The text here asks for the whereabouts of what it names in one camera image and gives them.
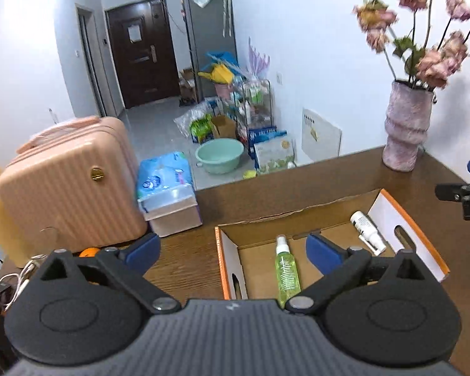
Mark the white board with yellow marks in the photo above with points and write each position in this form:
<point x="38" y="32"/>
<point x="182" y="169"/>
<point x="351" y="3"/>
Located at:
<point x="323" y="135"/>

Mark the orange fruit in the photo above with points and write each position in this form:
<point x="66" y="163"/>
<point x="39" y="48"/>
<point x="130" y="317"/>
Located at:
<point x="89" y="252"/>

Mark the grey refrigerator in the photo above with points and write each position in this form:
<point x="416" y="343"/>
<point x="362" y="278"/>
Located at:
<point x="207" y="27"/>

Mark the green spray bottle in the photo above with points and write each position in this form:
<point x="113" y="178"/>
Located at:
<point x="286" y="272"/>

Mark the yellow watering can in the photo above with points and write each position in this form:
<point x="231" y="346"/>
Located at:
<point x="219" y="73"/>

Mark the orange-edged cardboard box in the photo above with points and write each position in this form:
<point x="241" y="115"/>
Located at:
<point x="337" y="219"/>

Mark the white and green carton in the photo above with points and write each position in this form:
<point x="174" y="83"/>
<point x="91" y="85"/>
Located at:
<point x="274" y="154"/>

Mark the purple plastic bag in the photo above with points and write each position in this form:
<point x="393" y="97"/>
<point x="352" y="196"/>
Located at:
<point x="258" y="60"/>

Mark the pink textured vase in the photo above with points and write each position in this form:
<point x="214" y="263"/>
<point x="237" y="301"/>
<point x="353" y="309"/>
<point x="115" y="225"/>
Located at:
<point x="405" y="125"/>

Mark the dark brown door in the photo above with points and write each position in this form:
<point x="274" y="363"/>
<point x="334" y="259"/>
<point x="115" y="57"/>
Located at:
<point x="145" y="70"/>

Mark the white wall socket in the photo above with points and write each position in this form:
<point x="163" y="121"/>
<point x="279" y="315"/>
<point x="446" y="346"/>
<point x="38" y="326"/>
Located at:
<point x="280" y="78"/>

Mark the blue printed carton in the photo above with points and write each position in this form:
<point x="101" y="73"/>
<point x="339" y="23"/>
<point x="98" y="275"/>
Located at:
<point x="262" y="135"/>

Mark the small brown cardboard box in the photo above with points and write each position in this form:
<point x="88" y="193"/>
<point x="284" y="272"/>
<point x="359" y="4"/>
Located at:
<point x="223" y="125"/>

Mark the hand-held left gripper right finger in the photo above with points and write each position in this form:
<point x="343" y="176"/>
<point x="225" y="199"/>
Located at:
<point x="321" y="252"/>

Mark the green printed bag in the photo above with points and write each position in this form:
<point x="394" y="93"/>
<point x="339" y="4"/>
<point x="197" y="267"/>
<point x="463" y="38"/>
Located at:
<point x="201" y="129"/>

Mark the dried pink flowers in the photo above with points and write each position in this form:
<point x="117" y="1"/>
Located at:
<point x="431" y="58"/>

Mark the pink hard-shell suitcase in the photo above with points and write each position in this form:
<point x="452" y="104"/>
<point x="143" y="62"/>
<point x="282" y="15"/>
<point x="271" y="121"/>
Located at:
<point x="70" y="188"/>

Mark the white spray bottle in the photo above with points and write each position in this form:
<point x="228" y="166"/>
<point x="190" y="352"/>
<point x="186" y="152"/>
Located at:
<point x="366" y="228"/>

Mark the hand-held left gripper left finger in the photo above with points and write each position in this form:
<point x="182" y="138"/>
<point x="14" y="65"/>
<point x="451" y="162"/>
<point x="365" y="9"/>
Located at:
<point x="143" y="252"/>

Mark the white plastic storage bin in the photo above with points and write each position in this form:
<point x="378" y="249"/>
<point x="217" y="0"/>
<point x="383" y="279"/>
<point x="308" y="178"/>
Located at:
<point x="172" y="213"/>

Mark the blue tissue pack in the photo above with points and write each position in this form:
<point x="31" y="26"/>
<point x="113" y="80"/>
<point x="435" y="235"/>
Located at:
<point x="162" y="174"/>

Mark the paper notice on door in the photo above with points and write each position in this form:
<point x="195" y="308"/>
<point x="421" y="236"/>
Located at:
<point x="134" y="34"/>

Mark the green plastic basin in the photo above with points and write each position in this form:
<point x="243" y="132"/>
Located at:
<point x="219" y="158"/>

